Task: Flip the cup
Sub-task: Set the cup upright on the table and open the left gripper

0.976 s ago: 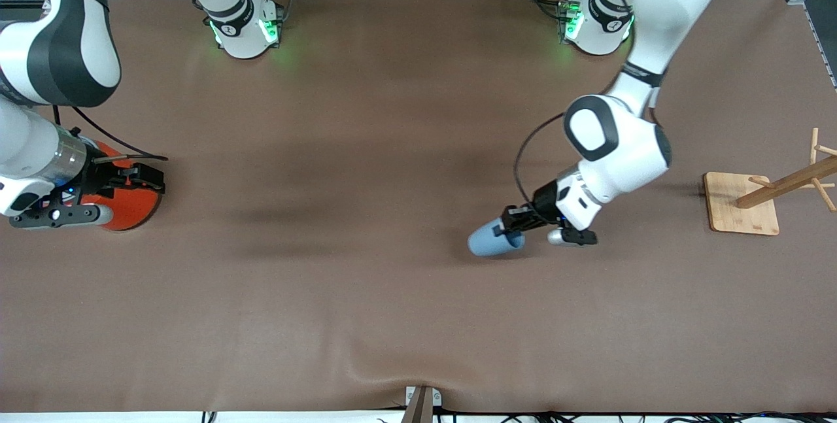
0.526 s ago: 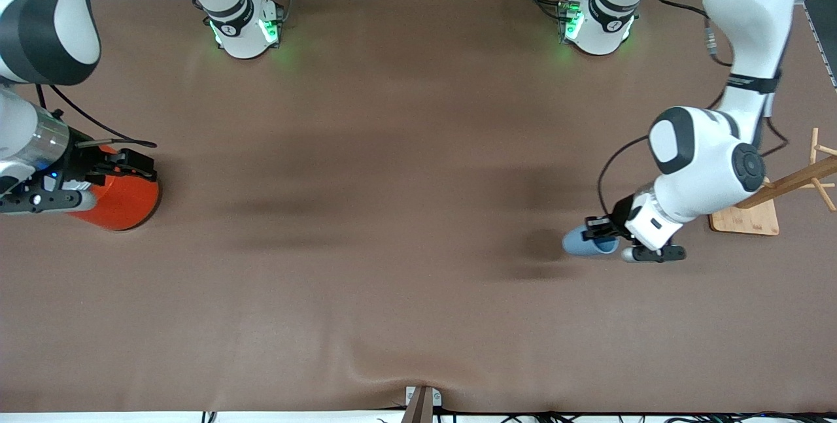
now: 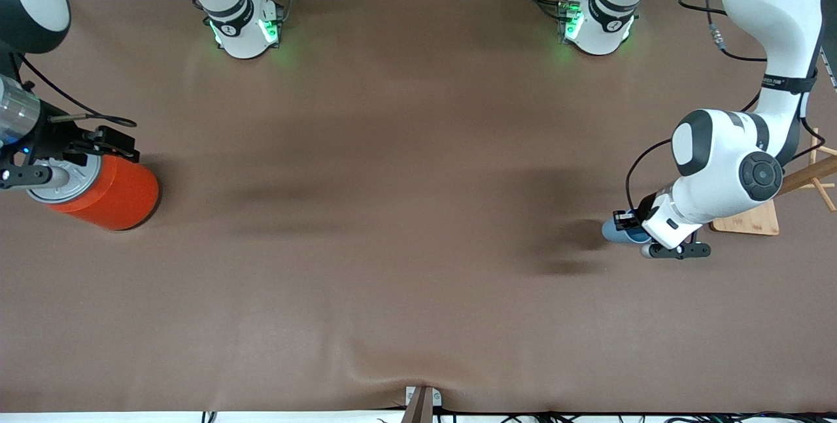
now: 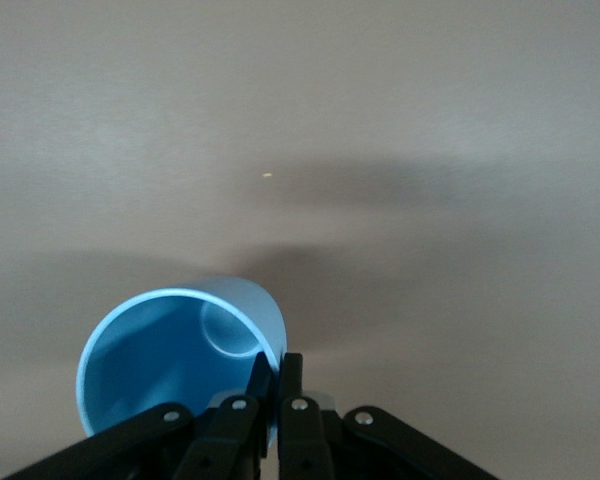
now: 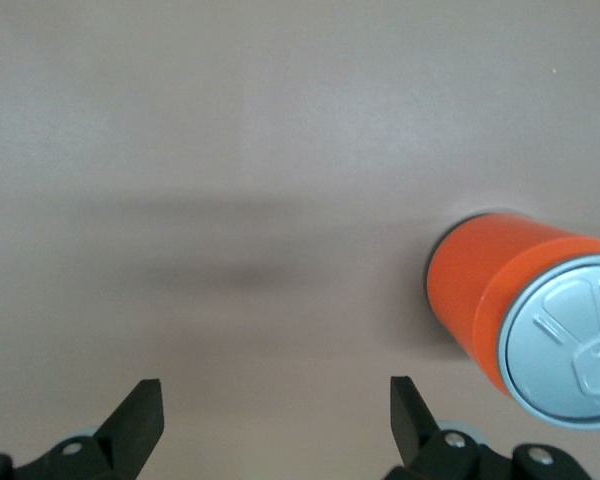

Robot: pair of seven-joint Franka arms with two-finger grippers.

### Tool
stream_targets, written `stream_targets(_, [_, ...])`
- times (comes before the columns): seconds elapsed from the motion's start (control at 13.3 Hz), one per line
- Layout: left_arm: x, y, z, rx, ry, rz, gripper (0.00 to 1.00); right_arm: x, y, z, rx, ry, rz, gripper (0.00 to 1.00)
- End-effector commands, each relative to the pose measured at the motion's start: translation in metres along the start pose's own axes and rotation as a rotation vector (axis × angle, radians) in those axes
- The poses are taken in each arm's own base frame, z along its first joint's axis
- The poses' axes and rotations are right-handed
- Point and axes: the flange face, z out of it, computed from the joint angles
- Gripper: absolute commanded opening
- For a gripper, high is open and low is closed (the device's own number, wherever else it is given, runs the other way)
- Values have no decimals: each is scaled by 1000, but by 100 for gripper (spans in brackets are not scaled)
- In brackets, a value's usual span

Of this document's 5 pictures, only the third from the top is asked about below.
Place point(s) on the brown table mat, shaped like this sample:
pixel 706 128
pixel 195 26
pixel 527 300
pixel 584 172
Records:
pixel 418 312

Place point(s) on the orange can with grey lid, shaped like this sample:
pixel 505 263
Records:
pixel 124 194

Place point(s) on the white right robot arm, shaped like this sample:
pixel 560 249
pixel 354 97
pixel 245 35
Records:
pixel 242 24

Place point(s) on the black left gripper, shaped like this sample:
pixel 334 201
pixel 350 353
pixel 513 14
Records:
pixel 645 208

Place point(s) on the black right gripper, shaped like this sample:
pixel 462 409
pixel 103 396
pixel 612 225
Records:
pixel 51 137

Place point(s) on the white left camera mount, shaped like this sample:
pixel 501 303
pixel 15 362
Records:
pixel 664 233

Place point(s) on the brown post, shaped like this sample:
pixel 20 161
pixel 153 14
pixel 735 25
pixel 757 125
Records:
pixel 418 410

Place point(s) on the grey metal bracket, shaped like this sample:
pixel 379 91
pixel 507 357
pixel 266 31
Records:
pixel 437 399

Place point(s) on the blue plastic cup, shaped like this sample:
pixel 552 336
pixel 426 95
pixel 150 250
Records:
pixel 618 235

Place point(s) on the wooden cup rack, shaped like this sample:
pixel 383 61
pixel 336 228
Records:
pixel 758 223

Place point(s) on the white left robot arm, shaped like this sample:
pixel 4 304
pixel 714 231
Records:
pixel 719 148

